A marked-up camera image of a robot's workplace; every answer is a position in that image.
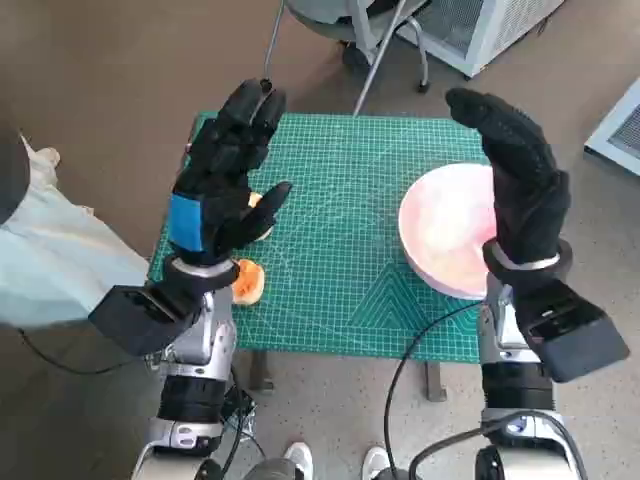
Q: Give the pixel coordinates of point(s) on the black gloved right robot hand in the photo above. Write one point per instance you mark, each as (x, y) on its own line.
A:
(525, 190)

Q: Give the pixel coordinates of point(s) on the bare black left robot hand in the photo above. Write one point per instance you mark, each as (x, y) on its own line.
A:
(220, 210)

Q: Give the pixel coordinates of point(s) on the round pale toy bread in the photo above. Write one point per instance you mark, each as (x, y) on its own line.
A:
(255, 200)

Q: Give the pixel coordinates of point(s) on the oblong orange toy bread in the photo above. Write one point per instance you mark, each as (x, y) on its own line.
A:
(250, 285)

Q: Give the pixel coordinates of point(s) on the pink bowl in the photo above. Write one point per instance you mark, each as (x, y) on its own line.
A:
(440, 235)

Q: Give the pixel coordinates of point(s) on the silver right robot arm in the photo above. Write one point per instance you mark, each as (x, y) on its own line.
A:
(515, 390)

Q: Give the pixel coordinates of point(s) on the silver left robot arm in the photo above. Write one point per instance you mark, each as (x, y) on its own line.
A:
(195, 395)

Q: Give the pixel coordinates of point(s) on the white vent cabinet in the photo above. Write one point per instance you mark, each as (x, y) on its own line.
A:
(620, 135)

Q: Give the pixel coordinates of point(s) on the green cutting mat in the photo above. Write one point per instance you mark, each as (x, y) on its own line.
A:
(340, 225)

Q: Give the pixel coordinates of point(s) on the dark table leg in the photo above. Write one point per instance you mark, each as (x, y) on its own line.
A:
(261, 372)
(435, 382)

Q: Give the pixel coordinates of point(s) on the white mesh cabinet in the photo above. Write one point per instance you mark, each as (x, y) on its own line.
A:
(470, 30)

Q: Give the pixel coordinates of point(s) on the person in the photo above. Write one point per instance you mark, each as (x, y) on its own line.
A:
(50, 250)

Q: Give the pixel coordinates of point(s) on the grey office chair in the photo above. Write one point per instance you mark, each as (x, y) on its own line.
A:
(320, 20)

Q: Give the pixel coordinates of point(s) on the white shoe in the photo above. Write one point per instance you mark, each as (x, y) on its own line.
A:
(299, 460)
(375, 462)

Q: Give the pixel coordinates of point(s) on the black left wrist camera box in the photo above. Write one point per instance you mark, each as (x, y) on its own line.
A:
(135, 320)

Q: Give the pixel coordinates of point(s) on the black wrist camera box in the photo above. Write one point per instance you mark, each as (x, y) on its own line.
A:
(575, 340)
(135, 320)

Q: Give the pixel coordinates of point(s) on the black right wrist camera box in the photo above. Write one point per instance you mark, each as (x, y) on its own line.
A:
(575, 340)

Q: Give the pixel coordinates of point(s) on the black metal bracket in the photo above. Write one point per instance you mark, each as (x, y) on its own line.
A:
(240, 405)

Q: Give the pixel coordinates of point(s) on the white metal frame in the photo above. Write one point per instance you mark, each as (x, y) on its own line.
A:
(365, 30)

